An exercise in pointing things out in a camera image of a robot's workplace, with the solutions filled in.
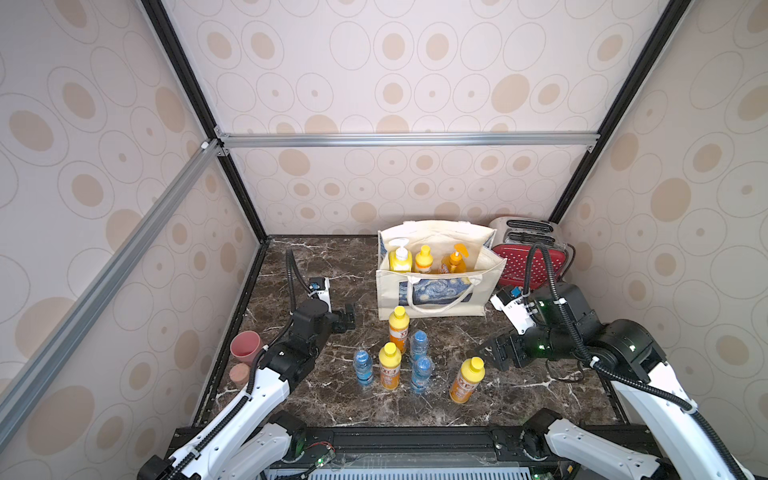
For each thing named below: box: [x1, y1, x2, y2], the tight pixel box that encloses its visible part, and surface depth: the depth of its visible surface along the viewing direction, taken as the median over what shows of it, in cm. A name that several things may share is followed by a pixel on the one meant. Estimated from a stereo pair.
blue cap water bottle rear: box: [412, 330, 429, 360], surface depth 78 cm
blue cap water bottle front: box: [410, 356, 435, 395], surface depth 74 cm
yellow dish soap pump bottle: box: [388, 238, 413, 273], surface depth 86 cm
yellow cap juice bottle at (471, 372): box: [449, 356, 486, 404], surface depth 68 cm
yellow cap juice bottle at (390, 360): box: [378, 342, 402, 391], surface depth 70 cm
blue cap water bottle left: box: [353, 350, 374, 387], surface depth 76 cm
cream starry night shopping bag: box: [376, 220, 507, 319], surface depth 87 cm
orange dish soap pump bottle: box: [442, 243, 470, 273], surface depth 88 cm
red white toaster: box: [489, 216, 575, 290], surface depth 99 cm
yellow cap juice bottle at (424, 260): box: [415, 244, 434, 274], surface depth 90 cm
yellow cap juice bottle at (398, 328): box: [389, 306, 410, 353], surface depth 76 cm
